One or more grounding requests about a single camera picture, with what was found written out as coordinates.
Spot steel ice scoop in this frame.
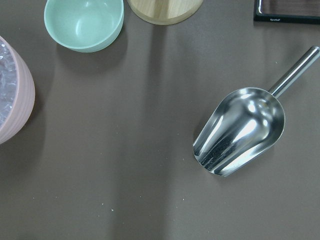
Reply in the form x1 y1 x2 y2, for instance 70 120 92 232
193 46 320 177

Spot wooden cup stand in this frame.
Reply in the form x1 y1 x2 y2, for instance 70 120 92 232
127 0 204 25

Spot pile of clear ice cubes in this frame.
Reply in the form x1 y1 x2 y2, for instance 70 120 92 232
0 40 17 127

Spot green bowl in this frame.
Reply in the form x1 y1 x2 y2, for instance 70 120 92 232
44 0 125 53

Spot pink bowl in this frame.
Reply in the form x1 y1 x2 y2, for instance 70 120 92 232
0 37 35 144

